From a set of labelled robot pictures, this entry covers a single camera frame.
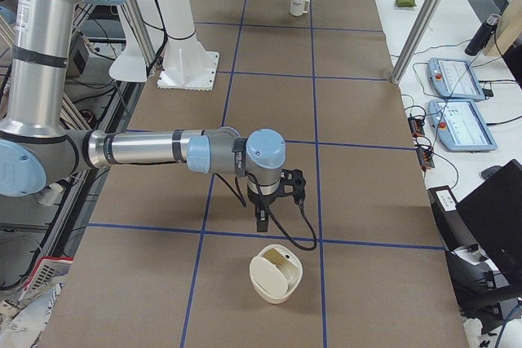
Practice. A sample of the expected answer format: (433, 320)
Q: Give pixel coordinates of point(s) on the black monitor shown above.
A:
(492, 213)

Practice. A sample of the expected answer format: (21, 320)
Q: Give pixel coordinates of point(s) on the black water bottle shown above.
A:
(482, 35)

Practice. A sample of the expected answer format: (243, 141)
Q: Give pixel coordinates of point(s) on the left aluminium frame post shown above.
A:
(137, 26)

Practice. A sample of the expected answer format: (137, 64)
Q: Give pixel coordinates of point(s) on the aluminium frame post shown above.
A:
(419, 27)
(137, 26)

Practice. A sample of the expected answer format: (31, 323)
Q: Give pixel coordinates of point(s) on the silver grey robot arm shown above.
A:
(36, 150)

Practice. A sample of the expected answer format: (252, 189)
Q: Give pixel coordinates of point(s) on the white mug grey inside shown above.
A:
(299, 7)

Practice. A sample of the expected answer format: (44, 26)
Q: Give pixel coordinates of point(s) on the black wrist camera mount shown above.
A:
(293, 184)

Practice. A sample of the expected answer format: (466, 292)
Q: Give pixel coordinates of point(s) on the near teach pendant tablet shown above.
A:
(459, 126)

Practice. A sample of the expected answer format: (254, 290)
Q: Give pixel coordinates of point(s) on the cream round bowl container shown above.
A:
(275, 273)

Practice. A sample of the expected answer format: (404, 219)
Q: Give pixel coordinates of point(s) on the far teach pendant tablet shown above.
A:
(454, 79)

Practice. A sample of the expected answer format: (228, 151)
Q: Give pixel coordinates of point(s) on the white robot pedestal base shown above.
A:
(185, 64)

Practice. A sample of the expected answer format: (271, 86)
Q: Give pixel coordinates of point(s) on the black usb hub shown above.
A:
(416, 126)
(425, 158)

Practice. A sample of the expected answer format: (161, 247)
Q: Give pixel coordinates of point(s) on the green bean bag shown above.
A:
(405, 3)

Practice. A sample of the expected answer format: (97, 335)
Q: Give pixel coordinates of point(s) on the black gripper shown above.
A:
(261, 201)

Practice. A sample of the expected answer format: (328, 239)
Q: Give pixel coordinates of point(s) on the teach pendant tablet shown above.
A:
(459, 126)
(454, 79)

